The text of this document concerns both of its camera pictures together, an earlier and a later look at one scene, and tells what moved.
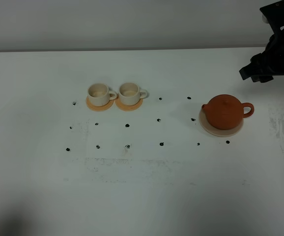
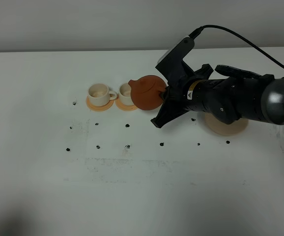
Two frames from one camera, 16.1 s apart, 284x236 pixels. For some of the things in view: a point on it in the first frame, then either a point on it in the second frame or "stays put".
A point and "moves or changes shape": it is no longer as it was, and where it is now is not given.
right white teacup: (130, 94) stays put
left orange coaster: (99, 108) stays put
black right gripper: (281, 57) to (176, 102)
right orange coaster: (126, 107) stays put
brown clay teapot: (226, 112) moves or changes shape
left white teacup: (99, 94) stays put
